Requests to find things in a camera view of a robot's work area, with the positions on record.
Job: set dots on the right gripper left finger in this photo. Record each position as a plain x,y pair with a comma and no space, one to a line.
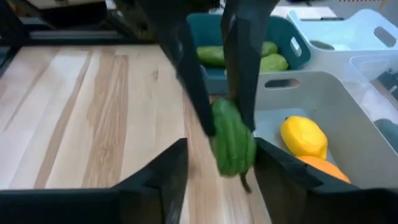
161,186

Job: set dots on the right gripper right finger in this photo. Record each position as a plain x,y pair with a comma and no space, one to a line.
289,193

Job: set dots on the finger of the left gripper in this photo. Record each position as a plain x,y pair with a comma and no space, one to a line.
244,68
189,81

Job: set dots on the light green cucumber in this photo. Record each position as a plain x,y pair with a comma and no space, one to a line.
273,62

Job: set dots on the dark green cucumber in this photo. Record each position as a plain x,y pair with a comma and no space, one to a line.
211,56

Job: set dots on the orange fruit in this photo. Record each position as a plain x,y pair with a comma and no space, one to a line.
325,167

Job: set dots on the yellow lemon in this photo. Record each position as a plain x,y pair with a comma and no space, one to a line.
303,137

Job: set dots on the small green pepper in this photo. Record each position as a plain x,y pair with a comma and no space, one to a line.
233,140

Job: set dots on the teal plastic basket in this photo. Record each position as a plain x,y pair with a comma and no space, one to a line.
283,31

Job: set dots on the grey plastic basket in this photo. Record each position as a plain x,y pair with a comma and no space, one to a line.
348,105

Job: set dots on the white plastic basket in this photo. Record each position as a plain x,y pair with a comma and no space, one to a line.
348,31

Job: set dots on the clear plastic bin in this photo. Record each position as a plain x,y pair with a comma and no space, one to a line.
370,99

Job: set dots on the black metal table frame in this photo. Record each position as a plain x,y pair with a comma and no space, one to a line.
77,37

